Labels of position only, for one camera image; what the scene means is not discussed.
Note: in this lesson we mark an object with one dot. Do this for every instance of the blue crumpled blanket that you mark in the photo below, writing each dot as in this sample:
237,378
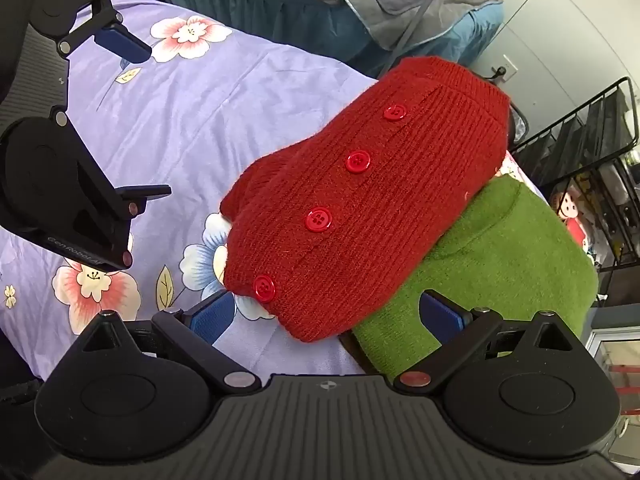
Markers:
250,10

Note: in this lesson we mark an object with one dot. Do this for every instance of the white storage box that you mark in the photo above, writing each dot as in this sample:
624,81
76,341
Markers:
615,360

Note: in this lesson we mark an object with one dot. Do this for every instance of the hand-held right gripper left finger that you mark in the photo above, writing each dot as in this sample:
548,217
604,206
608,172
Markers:
212,317

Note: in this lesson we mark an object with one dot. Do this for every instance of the red knit button cardigan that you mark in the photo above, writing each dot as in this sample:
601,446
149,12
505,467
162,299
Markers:
380,200

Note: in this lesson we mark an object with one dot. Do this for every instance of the cartoon doll figure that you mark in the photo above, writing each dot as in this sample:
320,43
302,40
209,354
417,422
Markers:
570,207

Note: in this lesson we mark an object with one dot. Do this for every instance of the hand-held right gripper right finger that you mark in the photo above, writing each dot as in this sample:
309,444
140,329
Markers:
440,317

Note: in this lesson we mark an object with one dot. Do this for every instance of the black metal rack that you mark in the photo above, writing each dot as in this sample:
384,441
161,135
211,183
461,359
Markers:
600,115

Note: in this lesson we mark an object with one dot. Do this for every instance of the white wall socket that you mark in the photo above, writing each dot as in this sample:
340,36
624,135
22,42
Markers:
510,66

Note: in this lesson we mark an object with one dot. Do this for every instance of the purple floral bedsheet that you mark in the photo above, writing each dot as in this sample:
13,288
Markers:
200,110

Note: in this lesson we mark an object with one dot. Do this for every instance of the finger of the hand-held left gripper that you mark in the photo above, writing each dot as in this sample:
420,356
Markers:
145,192
122,42

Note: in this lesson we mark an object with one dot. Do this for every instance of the green knit sweater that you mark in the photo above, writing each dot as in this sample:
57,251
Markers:
500,270

